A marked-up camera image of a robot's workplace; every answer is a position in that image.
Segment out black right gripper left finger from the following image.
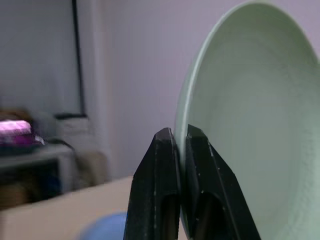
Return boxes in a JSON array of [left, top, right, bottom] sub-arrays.
[[124, 127, 182, 240]]

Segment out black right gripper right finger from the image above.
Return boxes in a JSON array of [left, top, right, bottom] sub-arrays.
[[184, 124, 262, 240]]

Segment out green plate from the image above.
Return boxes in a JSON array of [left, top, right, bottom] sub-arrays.
[[174, 0, 320, 240]]

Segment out blue plate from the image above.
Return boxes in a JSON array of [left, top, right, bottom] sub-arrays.
[[79, 211, 129, 240]]

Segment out grey metal shelf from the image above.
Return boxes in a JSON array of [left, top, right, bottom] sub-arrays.
[[0, 143, 76, 210]]

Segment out pink lit box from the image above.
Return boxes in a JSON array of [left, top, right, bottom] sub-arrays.
[[0, 119, 46, 148]]

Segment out black-framed whiteboard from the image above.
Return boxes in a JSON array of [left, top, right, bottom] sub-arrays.
[[0, 0, 88, 120]]

